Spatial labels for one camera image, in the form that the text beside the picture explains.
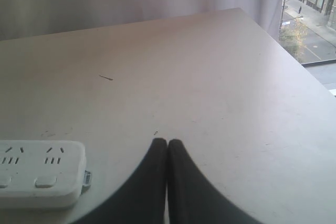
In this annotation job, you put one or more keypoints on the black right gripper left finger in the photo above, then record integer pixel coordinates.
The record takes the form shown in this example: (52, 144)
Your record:
(141, 199)

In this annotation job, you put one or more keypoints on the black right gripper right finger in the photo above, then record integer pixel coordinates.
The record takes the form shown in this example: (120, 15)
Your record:
(191, 197)

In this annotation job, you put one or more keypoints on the white five-outlet power strip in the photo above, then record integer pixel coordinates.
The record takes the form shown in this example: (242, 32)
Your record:
(38, 174)

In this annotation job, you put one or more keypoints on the street building outside window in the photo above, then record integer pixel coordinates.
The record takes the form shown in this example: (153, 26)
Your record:
(307, 30)

